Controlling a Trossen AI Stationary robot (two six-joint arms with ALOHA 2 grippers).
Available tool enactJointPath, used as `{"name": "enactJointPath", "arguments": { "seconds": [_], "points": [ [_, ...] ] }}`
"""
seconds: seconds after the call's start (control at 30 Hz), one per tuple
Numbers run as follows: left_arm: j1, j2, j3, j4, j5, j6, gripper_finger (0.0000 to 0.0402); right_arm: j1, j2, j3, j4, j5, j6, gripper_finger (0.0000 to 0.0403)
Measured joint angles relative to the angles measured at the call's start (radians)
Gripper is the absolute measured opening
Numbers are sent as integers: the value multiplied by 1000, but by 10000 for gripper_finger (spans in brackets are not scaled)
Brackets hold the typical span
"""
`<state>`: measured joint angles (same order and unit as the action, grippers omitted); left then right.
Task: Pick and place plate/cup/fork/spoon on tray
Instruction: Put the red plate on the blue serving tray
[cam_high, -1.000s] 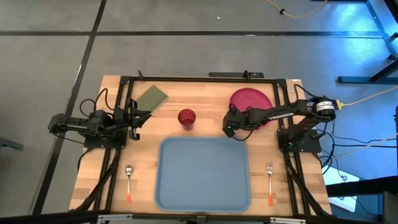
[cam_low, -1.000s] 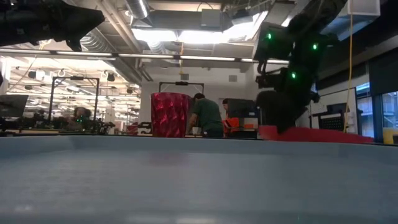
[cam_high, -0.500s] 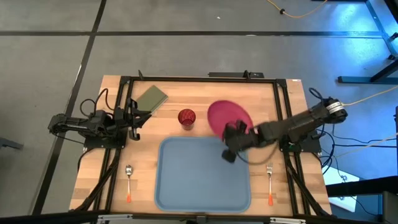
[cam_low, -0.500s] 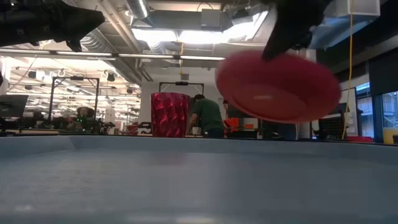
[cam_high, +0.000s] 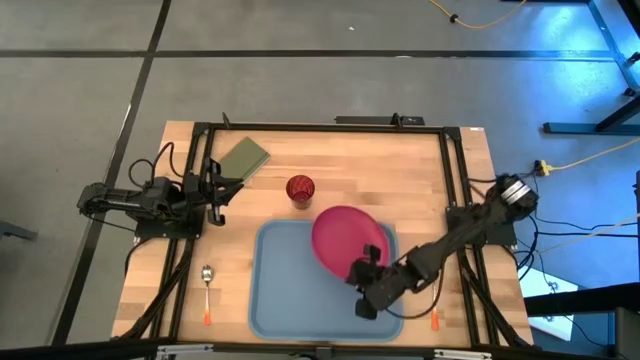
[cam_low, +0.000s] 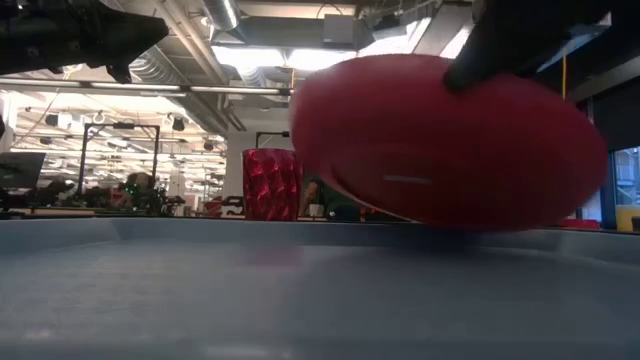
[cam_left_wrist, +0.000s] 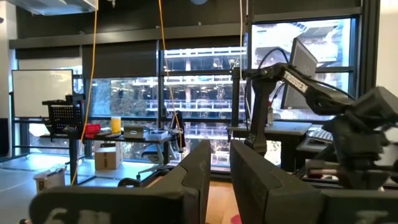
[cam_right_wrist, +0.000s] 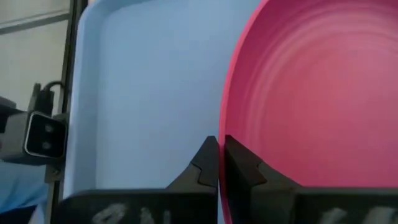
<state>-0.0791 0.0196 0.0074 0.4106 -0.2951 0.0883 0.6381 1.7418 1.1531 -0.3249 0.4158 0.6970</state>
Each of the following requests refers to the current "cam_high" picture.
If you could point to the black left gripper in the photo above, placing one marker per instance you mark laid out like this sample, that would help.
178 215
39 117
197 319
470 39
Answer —
197 192

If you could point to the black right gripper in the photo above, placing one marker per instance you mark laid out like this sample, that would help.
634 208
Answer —
390 285

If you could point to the pink plastic plate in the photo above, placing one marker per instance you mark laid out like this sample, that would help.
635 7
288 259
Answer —
340 235

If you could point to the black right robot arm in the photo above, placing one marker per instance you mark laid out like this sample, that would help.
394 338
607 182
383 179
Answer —
465 227

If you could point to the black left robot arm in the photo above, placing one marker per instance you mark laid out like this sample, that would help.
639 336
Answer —
115 197

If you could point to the blue plastic tray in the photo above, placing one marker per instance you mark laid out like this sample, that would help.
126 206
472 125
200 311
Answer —
295 290

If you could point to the red plastic cup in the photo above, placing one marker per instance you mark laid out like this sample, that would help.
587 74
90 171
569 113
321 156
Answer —
300 189

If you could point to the green notebook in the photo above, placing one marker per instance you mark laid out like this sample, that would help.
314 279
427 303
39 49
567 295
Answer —
246 157

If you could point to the white sheet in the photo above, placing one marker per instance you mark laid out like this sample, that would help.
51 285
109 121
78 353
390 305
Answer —
540 290

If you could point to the black beam with silver brackets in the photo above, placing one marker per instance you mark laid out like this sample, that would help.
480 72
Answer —
75 350

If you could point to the blue metal stand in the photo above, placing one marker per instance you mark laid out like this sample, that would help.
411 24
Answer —
620 112

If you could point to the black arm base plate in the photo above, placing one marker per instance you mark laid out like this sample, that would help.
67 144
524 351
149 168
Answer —
167 230
457 220

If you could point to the black aluminium table frame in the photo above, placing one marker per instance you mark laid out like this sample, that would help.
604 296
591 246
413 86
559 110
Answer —
330 128

